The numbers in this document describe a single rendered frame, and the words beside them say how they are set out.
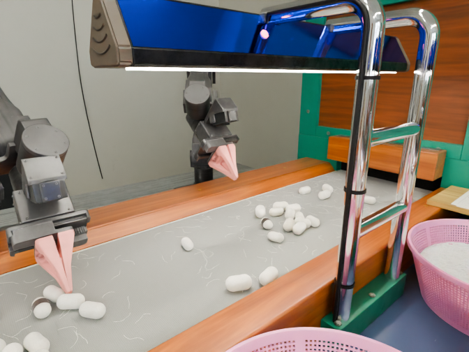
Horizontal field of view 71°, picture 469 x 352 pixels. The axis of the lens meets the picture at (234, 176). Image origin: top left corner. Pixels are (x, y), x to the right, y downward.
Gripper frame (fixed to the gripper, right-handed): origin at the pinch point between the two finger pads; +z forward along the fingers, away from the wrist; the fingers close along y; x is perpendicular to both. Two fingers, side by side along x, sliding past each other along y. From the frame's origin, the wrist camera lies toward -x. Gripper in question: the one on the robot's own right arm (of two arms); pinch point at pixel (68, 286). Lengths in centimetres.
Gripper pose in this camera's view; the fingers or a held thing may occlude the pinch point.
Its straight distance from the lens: 51.3
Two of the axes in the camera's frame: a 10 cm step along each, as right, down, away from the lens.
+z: 4.8, 8.0, -3.6
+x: -4.2, 5.7, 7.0
